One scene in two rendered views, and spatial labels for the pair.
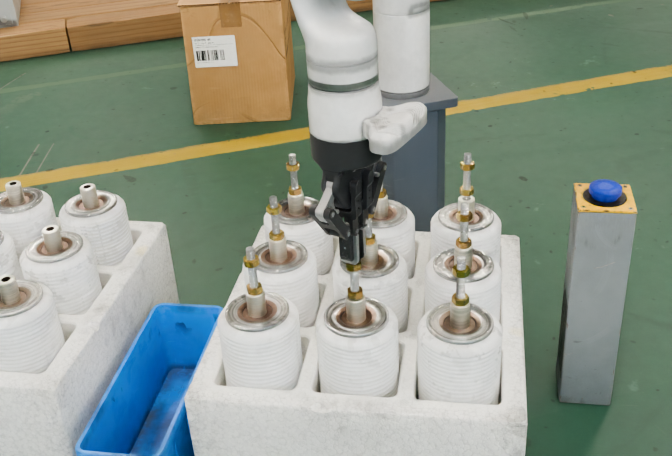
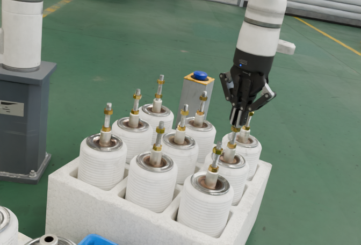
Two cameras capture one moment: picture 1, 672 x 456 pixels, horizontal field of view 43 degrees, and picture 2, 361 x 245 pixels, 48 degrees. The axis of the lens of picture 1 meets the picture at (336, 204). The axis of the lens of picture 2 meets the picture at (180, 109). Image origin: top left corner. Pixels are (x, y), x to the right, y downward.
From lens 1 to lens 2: 1.12 m
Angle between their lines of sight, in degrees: 72
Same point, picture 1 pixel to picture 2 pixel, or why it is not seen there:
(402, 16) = (39, 15)
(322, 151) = (267, 63)
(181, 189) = not seen: outside the picture
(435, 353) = (254, 154)
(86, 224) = (12, 233)
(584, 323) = not seen: hidden behind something
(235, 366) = (222, 218)
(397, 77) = (35, 56)
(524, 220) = (48, 131)
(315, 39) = (281, 0)
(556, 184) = not seen: hidden behind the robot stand
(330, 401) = (246, 203)
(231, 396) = (232, 234)
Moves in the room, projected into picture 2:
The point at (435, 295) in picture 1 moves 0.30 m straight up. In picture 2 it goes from (203, 142) to (231, 18)
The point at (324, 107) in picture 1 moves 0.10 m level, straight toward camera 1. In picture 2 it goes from (275, 37) to (331, 49)
